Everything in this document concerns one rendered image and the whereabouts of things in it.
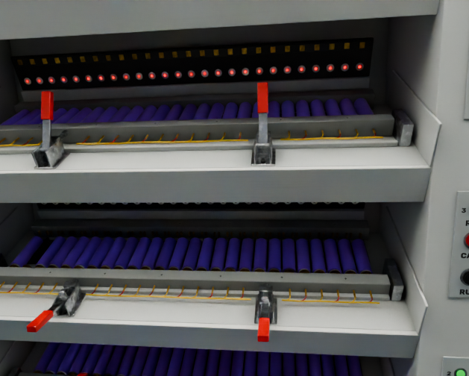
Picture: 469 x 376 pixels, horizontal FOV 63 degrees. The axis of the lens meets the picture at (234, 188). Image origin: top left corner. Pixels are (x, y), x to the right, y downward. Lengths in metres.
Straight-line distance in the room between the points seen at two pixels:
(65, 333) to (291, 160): 0.38
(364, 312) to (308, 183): 0.19
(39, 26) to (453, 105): 0.46
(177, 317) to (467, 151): 0.39
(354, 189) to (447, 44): 0.17
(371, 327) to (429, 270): 0.10
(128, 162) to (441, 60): 0.36
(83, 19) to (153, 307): 0.36
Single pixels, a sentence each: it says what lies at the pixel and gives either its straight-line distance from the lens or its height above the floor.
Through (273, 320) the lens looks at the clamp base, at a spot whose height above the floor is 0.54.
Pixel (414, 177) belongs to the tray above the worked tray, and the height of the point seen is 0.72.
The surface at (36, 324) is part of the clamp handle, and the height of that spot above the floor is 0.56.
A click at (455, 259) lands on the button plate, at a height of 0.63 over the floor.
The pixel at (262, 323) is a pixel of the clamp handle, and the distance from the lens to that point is 0.46.
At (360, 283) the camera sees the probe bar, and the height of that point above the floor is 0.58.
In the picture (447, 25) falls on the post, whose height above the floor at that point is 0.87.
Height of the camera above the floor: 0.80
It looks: 11 degrees down
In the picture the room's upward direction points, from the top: 2 degrees counter-clockwise
